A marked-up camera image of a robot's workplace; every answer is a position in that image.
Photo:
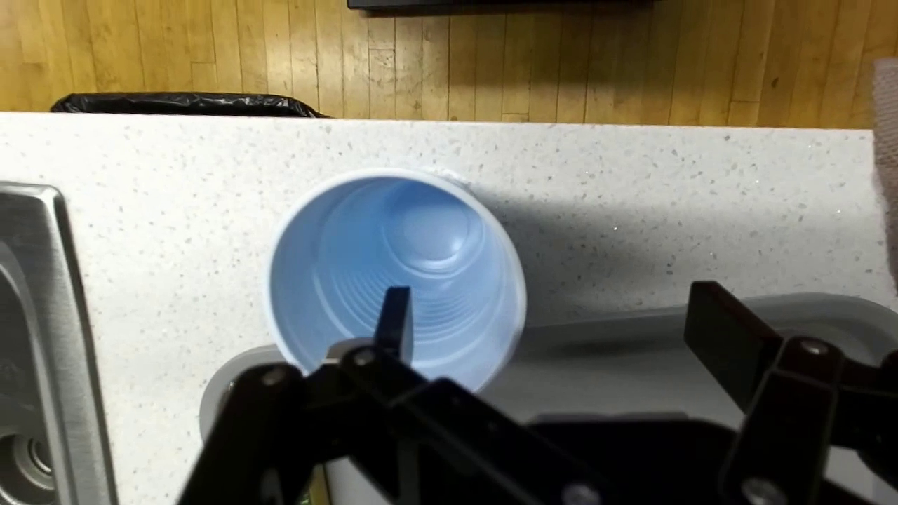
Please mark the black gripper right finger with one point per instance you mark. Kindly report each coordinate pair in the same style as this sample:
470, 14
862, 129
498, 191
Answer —
795, 403

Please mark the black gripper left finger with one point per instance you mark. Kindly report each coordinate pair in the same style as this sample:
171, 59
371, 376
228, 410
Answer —
394, 431

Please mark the blue plastic cup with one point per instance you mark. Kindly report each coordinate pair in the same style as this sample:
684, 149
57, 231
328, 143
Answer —
374, 243

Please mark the gray plastic tray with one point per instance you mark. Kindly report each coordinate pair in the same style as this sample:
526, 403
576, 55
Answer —
618, 375

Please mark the brown cloth towel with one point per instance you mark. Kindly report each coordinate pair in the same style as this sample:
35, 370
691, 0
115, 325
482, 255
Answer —
888, 140

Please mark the stainless steel double sink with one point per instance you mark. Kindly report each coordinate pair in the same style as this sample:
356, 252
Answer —
47, 325

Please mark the black rounded object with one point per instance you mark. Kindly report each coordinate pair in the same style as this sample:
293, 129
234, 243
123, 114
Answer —
178, 101

